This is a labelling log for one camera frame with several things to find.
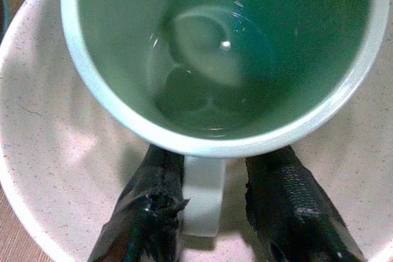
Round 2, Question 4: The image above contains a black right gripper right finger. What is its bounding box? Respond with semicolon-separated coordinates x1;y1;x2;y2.
244;145;367;262

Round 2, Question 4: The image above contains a white speckled plate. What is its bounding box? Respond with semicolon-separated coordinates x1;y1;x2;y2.
0;0;393;262

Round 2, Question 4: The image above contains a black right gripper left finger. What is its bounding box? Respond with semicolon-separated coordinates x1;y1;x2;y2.
87;144;190;262

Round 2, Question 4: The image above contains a pale green ceramic mug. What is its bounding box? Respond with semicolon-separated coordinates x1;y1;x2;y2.
60;0;391;239

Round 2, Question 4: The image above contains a dark round dish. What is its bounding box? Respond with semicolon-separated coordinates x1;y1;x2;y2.
0;0;11;39

